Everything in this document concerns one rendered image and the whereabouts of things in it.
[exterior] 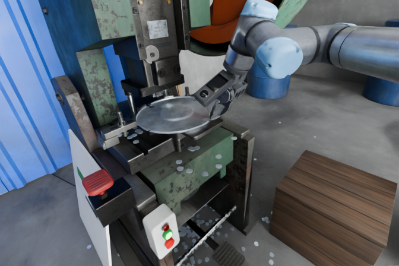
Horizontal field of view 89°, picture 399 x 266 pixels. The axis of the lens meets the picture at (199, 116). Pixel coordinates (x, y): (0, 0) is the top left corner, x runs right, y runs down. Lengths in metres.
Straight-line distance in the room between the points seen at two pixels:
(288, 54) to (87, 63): 0.71
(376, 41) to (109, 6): 0.54
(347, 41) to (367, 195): 0.86
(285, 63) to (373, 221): 0.82
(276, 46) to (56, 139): 1.82
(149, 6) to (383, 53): 0.57
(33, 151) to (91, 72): 1.21
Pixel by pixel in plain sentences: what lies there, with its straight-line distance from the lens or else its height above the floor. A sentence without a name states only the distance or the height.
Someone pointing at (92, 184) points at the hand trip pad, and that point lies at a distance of 0.56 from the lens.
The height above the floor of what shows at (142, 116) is 0.78.
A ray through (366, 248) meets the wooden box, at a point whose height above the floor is 0.29.
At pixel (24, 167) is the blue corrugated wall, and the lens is 2.05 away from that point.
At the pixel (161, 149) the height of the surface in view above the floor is 0.68.
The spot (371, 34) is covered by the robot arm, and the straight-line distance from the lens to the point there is 0.43.
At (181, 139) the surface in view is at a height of 0.70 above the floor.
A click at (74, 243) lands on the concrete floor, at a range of 1.51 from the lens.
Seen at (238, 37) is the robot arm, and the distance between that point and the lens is 0.51.
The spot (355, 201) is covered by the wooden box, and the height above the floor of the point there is 0.35.
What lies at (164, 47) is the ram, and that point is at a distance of 0.73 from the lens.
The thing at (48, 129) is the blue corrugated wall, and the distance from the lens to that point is 1.95.
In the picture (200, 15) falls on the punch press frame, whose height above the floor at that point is 1.10.
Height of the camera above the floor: 1.11
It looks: 27 degrees down
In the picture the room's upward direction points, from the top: 4 degrees counter-clockwise
